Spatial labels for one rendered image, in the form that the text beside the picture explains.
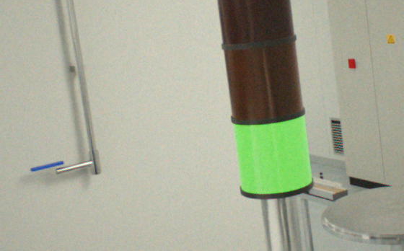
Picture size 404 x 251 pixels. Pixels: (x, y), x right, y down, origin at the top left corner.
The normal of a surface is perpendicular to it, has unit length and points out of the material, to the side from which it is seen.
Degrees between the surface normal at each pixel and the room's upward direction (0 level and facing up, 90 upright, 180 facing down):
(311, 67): 90
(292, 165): 90
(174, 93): 90
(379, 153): 90
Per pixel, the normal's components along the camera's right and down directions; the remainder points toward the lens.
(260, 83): -0.15, 0.15
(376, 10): -0.84, 0.18
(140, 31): 0.53, 0.04
